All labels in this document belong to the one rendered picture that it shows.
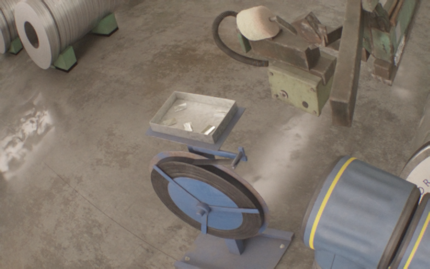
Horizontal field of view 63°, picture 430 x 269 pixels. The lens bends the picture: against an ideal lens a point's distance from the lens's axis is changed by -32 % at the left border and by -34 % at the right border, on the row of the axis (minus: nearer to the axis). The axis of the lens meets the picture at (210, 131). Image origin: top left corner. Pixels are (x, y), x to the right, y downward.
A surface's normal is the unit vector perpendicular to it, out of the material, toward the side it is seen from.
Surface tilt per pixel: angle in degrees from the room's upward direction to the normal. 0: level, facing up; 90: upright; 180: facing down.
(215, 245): 0
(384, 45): 90
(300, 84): 90
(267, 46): 90
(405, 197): 5
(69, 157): 0
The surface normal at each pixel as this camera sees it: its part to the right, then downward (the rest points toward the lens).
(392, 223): -0.52, -0.31
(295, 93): -0.61, 0.62
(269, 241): -0.23, -0.73
